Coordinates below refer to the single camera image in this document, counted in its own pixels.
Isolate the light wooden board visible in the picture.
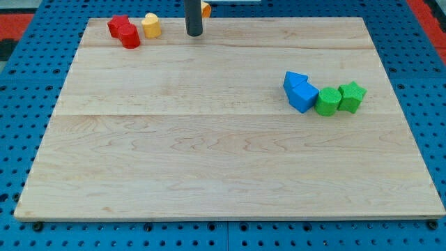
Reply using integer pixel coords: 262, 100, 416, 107
14, 17, 445, 222

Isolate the blue triangular block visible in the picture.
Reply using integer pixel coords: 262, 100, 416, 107
283, 71, 308, 93

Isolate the blue cube block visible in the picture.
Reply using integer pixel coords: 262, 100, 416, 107
286, 83, 319, 113

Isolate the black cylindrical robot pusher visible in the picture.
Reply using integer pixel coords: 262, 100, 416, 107
184, 0, 203, 37

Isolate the green cylinder block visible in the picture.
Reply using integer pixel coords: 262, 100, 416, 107
314, 87, 341, 116

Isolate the orange block behind pusher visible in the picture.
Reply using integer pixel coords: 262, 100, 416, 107
201, 1, 212, 18

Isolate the yellow heart block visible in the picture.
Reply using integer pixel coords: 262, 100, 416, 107
141, 13, 162, 38

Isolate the red cylinder block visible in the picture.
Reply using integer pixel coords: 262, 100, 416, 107
118, 23, 140, 49

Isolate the green star block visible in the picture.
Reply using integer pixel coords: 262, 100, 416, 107
338, 82, 367, 114

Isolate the red star block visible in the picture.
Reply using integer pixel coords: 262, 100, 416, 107
107, 15, 129, 38

